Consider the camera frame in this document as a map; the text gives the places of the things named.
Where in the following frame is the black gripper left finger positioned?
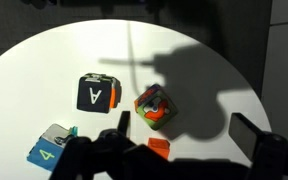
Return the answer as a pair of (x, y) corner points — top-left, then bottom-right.
(48, 110), (137, 180)

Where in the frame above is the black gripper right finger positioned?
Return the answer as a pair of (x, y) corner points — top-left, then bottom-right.
(228, 112), (288, 180)

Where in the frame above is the dark navy letter A block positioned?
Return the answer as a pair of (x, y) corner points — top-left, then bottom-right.
(76, 72), (122, 115)

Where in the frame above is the small orange plastic cube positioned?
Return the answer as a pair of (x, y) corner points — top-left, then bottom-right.
(146, 137), (171, 161)

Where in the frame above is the green orange purple soft block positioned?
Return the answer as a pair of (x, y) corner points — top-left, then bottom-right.
(133, 83), (179, 132)

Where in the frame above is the blue number four block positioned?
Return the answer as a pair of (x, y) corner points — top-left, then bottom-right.
(26, 123), (79, 173)

